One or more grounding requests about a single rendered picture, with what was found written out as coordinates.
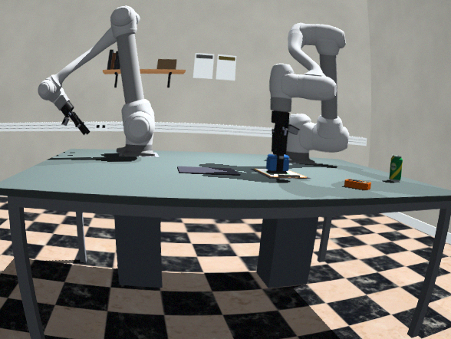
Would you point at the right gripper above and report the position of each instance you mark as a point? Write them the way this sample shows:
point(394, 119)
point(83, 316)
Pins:
point(67, 110)

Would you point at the orange digital multimeter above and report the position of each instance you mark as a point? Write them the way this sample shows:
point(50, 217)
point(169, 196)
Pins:
point(357, 184)

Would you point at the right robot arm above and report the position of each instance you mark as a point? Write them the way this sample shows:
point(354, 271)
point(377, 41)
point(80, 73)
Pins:
point(138, 125)

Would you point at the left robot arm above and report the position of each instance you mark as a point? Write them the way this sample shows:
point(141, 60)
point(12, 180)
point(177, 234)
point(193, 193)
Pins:
point(328, 134)

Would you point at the green drink can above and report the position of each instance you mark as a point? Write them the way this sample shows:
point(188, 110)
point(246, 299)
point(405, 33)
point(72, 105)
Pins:
point(395, 168)

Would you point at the dark grey clipboard with white form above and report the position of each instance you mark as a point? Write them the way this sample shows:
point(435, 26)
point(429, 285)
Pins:
point(290, 175)

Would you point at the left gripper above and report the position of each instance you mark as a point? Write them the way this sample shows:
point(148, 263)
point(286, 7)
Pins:
point(279, 135)

